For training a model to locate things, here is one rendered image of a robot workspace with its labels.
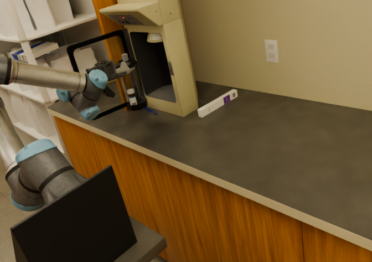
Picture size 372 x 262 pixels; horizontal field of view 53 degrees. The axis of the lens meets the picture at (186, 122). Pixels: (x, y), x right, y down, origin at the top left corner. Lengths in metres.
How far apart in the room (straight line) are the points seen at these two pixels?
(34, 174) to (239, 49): 1.29
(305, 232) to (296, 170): 0.22
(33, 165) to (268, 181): 0.76
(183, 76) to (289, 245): 0.92
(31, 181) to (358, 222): 0.94
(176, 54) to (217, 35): 0.40
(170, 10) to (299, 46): 0.62
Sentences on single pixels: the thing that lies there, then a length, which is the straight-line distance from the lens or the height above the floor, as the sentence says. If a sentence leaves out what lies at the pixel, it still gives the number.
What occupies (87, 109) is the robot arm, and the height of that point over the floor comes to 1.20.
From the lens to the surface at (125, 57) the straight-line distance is 1.76.
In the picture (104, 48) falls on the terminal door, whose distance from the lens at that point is 1.93.
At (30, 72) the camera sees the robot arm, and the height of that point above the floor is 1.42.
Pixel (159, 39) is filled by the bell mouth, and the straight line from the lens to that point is 1.83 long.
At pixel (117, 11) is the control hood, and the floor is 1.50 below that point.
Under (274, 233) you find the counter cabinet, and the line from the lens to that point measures 1.40.
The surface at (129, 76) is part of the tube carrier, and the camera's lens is 1.75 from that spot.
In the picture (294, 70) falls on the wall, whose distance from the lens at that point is 1.88.
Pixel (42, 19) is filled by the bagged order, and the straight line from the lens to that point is 2.84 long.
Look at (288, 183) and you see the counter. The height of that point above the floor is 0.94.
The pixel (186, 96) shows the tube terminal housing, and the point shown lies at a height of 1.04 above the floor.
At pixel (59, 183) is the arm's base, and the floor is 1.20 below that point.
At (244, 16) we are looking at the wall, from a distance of 1.96.
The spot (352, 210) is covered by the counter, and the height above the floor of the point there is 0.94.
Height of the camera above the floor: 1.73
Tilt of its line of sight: 26 degrees down
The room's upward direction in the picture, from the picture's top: 12 degrees counter-clockwise
